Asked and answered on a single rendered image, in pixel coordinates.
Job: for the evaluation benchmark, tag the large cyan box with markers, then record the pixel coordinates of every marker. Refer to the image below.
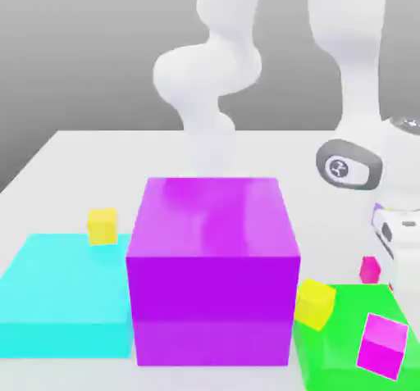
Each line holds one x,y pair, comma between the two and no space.
59,292

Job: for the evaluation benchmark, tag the small magenta cube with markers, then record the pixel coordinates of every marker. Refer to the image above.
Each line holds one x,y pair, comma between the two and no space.
382,348

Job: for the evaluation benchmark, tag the large green box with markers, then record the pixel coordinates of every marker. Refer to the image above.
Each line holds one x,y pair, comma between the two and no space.
341,358

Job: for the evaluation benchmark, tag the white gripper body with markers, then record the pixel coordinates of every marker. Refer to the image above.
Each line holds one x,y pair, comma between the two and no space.
407,260

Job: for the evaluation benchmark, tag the small yellow cube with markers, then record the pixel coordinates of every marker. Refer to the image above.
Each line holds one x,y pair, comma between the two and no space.
102,227
315,304

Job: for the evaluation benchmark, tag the small pink cube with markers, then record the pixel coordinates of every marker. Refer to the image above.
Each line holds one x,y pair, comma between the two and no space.
369,270

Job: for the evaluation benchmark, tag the large purple box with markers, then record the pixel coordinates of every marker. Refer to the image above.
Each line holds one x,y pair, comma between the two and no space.
213,282

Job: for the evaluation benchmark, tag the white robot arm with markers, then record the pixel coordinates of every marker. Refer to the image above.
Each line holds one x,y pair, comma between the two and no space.
210,69

